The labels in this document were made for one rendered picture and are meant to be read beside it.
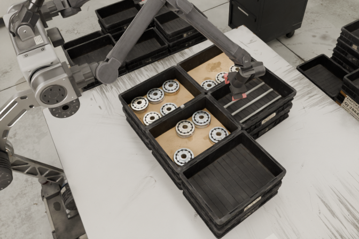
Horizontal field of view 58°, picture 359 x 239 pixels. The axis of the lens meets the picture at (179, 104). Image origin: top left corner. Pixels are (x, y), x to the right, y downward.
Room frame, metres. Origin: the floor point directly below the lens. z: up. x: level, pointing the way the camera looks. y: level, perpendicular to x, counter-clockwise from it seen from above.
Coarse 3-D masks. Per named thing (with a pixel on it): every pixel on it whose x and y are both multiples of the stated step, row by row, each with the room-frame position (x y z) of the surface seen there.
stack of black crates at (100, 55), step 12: (108, 36) 2.25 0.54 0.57; (72, 48) 2.12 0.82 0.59; (84, 48) 2.15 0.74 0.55; (96, 48) 2.19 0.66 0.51; (108, 48) 2.20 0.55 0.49; (72, 60) 2.08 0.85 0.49; (84, 60) 2.07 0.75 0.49; (96, 60) 2.05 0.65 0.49; (120, 72) 1.98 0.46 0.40; (96, 84) 1.88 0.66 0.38
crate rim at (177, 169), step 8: (208, 96) 1.16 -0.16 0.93; (192, 104) 1.11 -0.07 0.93; (216, 104) 1.09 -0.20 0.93; (176, 112) 1.07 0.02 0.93; (224, 112) 1.03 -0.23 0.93; (160, 120) 1.02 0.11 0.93; (232, 120) 0.98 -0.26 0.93; (152, 128) 0.98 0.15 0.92; (240, 128) 0.92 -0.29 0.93; (152, 136) 0.93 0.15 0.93; (216, 144) 0.84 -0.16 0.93; (168, 160) 0.78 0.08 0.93; (192, 160) 0.77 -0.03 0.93; (176, 168) 0.74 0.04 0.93
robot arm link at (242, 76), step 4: (240, 68) 1.01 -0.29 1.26; (244, 68) 1.01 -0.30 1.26; (248, 68) 1.02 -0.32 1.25; (252, 68) 1.01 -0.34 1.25; (240, 72) 1.00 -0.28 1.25; (244, 72) 0.99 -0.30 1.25; (248, 72) 1.00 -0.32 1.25; (252, 72) 1.00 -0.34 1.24; (236, 76) 1.01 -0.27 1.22; (240, 76) 0.98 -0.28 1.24; (244, 76) 0.98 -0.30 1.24; (248, 76) 0.98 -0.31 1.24; (240, 80) 0.99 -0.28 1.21; (244, 80) 0.98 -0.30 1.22
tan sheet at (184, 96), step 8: (176, 80) 1.40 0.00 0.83; (160, 88) 1.35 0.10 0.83; (184, 88) 1.33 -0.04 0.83; (144, 96) 1.29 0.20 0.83; (168, 96) 1.27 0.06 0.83; (176, 96) 1.27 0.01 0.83; (184, 96) 1.26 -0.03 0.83; (192, 96) 1.25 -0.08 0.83; (152, 104) 1.22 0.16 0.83; (160, 104) 1.22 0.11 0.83; (176, 104) 1.21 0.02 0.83; (144, 112) 1.17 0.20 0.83
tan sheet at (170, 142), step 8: (208, 112) 1.12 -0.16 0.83; (216, 120) 1.06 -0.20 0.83; (208, 128) 1.01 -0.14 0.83; (224, 128) 1.00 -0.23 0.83; (160, 136) 0.99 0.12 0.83; (168, 136) 0.99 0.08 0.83; (176, 136) 0.98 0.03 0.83; (192, 136) 0.97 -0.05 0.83; (200, 136) 0.97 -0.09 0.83; (208, 136) 0.96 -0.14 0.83; (160, 144) 0.94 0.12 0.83; (168, 144) 0.94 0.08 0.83; (176, 144) 0.93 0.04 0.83; (184, 144) 0.93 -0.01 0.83; (192, 144) 0.92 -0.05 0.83; (200, 144) 0.92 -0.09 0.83; (208, 144) 0.91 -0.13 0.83; (168, 152) 0.89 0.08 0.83; (192, 152) 0.87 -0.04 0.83; (200, 152) 0.87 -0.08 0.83
